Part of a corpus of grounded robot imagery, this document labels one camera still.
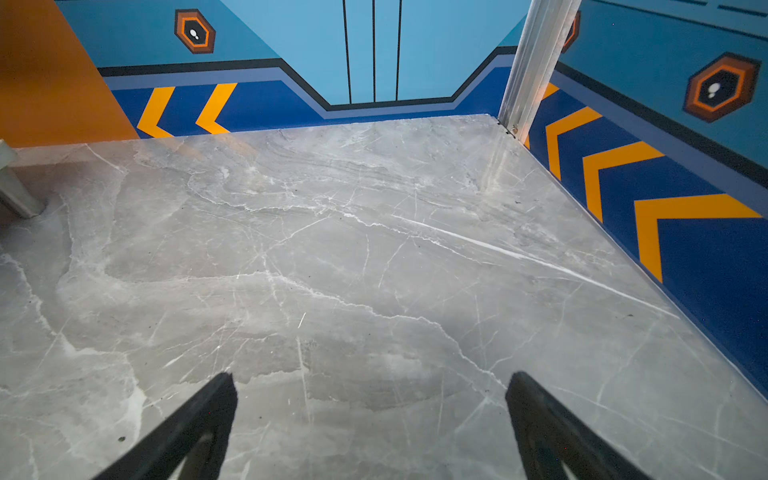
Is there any white two-tier shelf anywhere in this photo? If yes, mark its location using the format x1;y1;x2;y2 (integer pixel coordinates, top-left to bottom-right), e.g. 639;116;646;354
1;140;45;219

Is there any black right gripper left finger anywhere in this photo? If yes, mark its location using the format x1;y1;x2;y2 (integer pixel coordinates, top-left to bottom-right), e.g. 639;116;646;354
96;372;238;479

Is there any right aluminium corner post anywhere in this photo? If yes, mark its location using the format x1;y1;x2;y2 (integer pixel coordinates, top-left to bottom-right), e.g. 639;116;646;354
498;0;581;142

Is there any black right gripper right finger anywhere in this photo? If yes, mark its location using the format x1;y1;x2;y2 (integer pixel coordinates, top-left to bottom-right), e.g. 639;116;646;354
505;371;648;479

